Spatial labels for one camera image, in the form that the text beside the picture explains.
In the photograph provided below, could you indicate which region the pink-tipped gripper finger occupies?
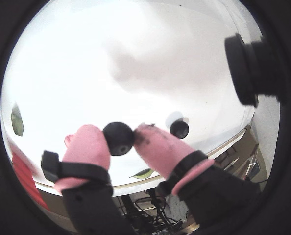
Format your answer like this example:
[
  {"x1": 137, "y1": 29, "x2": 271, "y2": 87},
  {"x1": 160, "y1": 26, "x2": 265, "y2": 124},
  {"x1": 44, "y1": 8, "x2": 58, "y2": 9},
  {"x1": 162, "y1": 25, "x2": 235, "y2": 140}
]
[
  {"x1": 41, "y1": 124, "x2": 136, "y2": 235},
  {"x1": 134, "y1": 124, "x2": 263, "y2": 226}
]

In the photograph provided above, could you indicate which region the dark blueberry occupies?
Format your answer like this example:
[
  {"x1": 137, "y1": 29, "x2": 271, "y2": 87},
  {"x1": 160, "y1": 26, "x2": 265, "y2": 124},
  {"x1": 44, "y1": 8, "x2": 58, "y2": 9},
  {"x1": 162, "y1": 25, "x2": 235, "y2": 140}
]
[
  {"x1": 170, "y1": 120, "x2": 190, "y2": 140},
  {"x1": 102, "y1": 121, "x2": 136, "y2": 157}
]

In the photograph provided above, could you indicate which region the red collapsible silicone cup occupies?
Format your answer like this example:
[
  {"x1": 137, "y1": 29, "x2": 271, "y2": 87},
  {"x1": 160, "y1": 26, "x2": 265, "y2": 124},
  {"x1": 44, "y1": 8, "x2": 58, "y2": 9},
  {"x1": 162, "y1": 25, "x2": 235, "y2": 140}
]
[{"x1": 10, "y1": 149, "x2": 50, "y2": 211}]

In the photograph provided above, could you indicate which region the green leaf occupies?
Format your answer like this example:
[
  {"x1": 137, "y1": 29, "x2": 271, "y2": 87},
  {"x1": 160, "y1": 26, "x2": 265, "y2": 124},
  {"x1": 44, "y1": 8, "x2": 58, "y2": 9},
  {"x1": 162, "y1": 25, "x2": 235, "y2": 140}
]
[
  {"x1": 129, "y1": 168, "x2": 156, "y2": 180},
  {"x1": 11, "y1": 102, "x2": 25, "y2": 137}
]

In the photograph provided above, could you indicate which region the black camera mount knob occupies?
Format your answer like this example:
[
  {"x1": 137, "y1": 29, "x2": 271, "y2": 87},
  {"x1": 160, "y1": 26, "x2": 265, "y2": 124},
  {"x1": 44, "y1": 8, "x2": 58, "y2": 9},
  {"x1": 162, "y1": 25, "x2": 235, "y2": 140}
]
[{"x1": 224, "y1": 32, "x2": 283, "y2": 107}]

